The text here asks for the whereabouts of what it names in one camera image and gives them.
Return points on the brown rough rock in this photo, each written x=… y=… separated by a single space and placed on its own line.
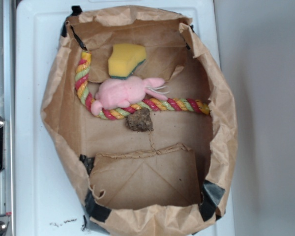
x=140 y=121

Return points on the pink plush bunny toy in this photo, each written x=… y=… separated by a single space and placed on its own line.
x=116 y=93

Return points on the yellow green sponge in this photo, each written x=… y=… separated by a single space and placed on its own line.
x=124 y=59

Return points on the brown paper bag tray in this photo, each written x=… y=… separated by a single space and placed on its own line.
x=172 y=181

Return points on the white plastic bin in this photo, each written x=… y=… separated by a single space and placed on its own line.
x=46 y=203

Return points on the multicolour twisted rope toy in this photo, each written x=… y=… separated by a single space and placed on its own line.
x=152 y=103

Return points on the aluminium frame rail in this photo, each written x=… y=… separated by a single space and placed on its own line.
x=7 y=105

